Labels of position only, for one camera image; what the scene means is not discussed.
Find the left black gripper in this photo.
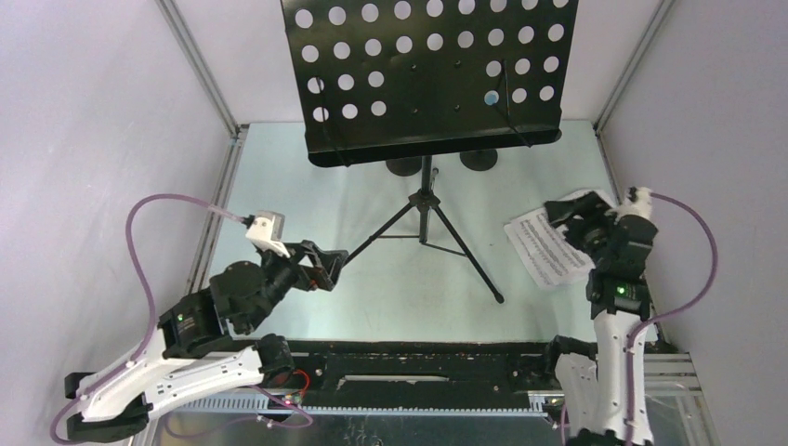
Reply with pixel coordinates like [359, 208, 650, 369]
[244, 238, 349, 332]

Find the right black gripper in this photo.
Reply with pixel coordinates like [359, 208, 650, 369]
[542, 190, 619, 269]

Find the sheet music page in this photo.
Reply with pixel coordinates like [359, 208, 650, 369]
[504, 208, 594, 290]
[558, 188, 618, 208]

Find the black music stand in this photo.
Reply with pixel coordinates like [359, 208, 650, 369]
[280, 0, 580, 306]

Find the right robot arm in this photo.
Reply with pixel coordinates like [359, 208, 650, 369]
[540, 188, 658, 445]

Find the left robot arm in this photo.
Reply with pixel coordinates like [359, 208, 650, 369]
[64, 241, 348, 443]

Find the right black microphone stand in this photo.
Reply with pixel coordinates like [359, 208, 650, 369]
[460, 149, 498, 172]

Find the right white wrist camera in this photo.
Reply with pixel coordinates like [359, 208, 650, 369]
[613, 187, 652, 220]

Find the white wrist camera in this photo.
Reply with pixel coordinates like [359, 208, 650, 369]
[243, 211, 291, 258]
[613, 187, 652, 220]

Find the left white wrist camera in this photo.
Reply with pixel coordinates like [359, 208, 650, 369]
[243, 211, 291, 258]

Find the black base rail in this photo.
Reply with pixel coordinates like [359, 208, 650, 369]
[266, 335, 598, 413]

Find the aluminium frame rail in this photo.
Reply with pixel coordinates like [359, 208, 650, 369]
[132, 350, 703, 446]

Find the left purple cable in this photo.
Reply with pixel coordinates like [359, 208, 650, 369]
[48, 192, 254, 446]

